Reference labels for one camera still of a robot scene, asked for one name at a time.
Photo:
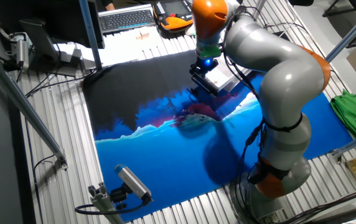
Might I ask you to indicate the orange black teach pendant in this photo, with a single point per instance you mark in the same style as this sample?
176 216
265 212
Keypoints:
173 14

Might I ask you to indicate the short aluminium profile piece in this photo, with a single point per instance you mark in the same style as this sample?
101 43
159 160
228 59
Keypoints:
101 202

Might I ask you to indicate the black camera ball mount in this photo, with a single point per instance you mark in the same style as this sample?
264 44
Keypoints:
119 196

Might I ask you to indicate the black computer monitor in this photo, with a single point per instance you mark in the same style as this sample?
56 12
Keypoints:
56 18

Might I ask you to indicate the person's right hand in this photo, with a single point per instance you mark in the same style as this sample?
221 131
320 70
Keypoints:
110 7

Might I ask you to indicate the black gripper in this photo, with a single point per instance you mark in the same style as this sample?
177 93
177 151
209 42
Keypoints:
203 68

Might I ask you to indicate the silver camera with blue cap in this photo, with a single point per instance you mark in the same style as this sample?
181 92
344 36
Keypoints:
133 182

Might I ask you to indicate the dark sleeved right forearm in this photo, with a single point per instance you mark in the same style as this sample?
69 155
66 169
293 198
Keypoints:
103 2

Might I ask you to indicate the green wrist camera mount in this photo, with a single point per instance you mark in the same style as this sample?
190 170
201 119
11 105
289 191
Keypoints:
207 51

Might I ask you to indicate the dark metal bar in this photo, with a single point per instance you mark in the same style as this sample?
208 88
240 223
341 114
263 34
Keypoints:
346 214

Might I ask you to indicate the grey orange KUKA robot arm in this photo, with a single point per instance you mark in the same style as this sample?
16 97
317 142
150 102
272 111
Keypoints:
290 77

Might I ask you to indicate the blue metal post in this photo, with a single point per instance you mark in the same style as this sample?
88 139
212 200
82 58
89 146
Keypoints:
89 31

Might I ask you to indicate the black flat pad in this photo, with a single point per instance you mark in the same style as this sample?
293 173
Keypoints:
282 35

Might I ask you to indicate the blue black printed mat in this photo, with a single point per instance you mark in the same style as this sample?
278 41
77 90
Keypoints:
165 155

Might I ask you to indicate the small pale wooden block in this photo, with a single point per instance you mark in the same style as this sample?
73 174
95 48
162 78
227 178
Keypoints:
138 36

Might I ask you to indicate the aluminium frame beam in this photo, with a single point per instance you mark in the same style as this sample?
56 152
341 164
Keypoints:
25 109
355 142
352 32

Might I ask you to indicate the black computer keyboard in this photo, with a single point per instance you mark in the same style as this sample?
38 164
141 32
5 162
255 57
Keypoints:
126 20

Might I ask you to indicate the grey metal pole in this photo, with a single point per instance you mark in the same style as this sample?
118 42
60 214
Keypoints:
259 7

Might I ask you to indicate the green cloth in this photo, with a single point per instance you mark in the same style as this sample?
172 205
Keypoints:
355 115

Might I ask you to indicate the small silver camera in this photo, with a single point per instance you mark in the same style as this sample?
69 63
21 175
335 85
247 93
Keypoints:
21 53

